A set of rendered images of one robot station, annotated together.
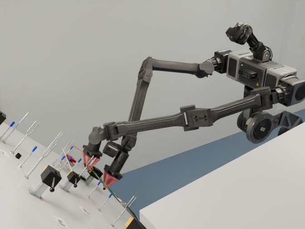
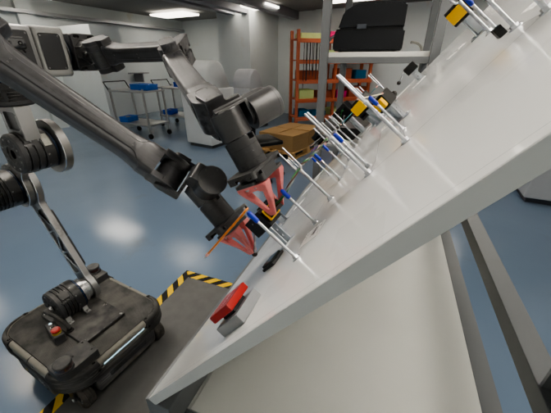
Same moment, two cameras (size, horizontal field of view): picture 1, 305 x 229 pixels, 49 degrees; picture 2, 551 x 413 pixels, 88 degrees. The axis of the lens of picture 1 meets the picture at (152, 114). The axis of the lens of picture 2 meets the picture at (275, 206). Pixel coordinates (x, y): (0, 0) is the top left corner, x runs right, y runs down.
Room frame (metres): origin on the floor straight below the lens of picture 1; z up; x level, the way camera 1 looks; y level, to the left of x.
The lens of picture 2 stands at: (1.55, 0.73, 1.42)
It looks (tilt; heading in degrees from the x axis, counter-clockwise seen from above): 27 degrees down; 237
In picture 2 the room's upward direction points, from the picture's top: straight up
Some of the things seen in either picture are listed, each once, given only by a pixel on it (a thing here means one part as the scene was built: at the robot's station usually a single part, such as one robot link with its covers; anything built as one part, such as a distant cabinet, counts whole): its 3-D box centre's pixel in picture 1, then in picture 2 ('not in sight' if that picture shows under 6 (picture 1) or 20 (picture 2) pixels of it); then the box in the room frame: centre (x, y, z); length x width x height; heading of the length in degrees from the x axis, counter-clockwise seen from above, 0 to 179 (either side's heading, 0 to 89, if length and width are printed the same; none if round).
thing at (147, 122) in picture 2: not in sight; (138, 108); (0.56, -6.22, 0.54); 1.15 x 0.67 x 1.08; 119
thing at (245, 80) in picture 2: not in sight; (248, 97); (-1.90, -5.86, 0.65); 0.69 x 0.59 x 1.29; 29
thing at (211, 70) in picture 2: not in sight; (209, 104); (-0.44, -4.66, 0.73); 0.76 x 0.66 x 1.46; 30
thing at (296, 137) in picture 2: not in sight; (291, 139); (-1.44, -3.40, 0.19); 1.12 x 0.80 x 0.39; 29
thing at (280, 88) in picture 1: (279, 94); (91, 52); (1.48, -0.63, 1.45); 0.09 x 0.08 x 0.12; 29
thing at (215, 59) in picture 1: (214, 63); not in sight; (1.91, -0.38, 1.45); 0.09 x 0.08 x 0.12; 29
